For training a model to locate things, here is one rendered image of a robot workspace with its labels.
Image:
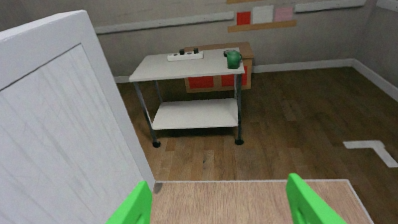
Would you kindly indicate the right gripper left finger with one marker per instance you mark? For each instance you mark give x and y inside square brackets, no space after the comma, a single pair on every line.
[136,208]

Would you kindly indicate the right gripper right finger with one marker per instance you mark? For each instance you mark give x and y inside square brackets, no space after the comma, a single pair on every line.
[306,206]

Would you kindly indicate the grey panel wall with slot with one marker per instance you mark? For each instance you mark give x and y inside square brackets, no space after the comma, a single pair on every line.
[68,151]

